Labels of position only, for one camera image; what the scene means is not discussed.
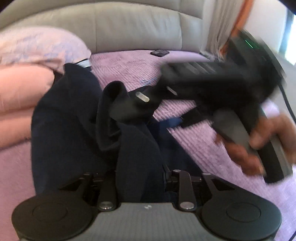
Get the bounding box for pink floral pillow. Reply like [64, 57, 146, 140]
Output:
[1, 27, 91, 74]

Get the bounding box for navy hoodie white stripes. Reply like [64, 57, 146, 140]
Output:
[31, 64, 202, 203]

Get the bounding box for small black device on bed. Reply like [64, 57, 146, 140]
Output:
[150, 49, 170, 58]

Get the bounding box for person right hand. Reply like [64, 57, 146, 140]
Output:
[215, 113, 295, 176]

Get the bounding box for grey leather headboard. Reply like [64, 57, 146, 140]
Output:
[1, 1, 211, 53]

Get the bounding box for blue thread on bedspread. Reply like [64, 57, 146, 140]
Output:
[140, 77, 159, 86]

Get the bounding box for pink folded duvet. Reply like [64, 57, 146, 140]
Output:
[1, 65, 55, 148]

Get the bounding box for beige curtain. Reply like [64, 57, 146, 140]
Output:
[201, 1, 243, 60]

